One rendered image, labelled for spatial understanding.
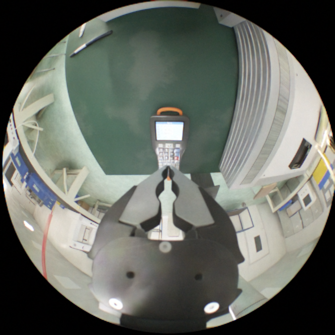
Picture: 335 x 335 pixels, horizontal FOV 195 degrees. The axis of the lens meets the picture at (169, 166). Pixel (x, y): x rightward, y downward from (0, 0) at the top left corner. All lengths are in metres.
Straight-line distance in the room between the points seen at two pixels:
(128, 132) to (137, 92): 0.10
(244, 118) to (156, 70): 0.20
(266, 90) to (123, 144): 0.35
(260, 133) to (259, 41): 0.18
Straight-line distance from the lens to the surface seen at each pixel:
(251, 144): 0.22
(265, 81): 0.21
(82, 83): 0.33
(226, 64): 0.27
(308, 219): 4.42
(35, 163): 1.61
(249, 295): 0.31
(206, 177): 0.84
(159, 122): 0.21
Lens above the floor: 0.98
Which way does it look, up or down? 46 degrees down
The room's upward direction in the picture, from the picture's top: 179 degrees counter-clockwise
